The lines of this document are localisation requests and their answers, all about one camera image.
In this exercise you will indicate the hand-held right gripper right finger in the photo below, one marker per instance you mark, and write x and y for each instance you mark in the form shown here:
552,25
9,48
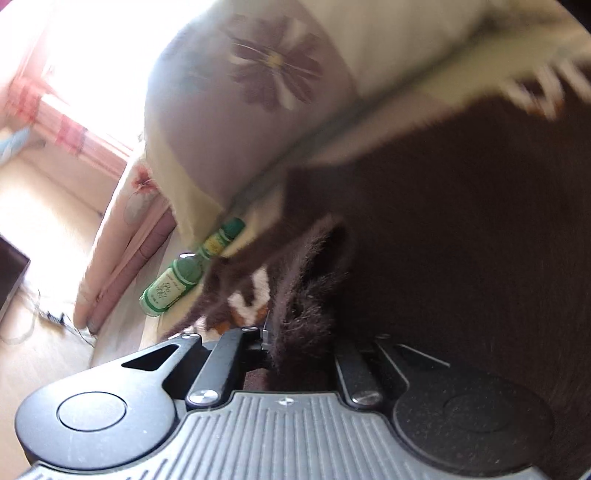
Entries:
353,367

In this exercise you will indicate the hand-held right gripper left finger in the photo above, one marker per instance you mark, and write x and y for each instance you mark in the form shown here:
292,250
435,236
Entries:
235,346

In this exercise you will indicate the brown fuzzy sweater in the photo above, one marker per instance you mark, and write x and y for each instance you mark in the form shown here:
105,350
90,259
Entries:
461,230

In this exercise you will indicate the green glass bottle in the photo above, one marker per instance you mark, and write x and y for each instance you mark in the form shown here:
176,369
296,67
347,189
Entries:
175,281

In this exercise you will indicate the pink folded quilt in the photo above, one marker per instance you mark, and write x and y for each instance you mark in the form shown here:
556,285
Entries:
129,230

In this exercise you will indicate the floral pillow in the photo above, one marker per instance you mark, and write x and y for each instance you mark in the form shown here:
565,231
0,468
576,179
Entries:
277,115

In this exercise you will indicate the black television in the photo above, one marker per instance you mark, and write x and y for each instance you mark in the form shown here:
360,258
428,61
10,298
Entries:
11,272

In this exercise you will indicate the bright window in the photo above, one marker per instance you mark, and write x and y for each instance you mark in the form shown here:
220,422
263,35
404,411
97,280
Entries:
115,55

